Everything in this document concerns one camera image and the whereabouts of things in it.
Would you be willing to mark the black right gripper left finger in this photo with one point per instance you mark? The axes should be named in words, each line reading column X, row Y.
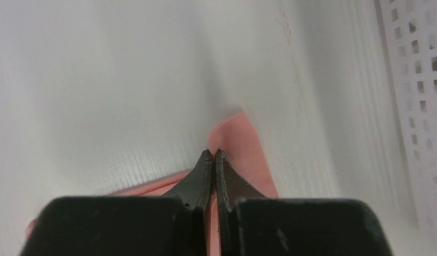
column 174, row 223

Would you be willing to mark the pink t shirt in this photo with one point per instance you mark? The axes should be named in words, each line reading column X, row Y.
column 237, row 137

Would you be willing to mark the white plastic laundry basket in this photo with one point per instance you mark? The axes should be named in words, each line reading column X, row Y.
column 411, row 34

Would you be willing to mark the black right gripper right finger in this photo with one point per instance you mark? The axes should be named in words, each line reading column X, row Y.
column 253, row 224

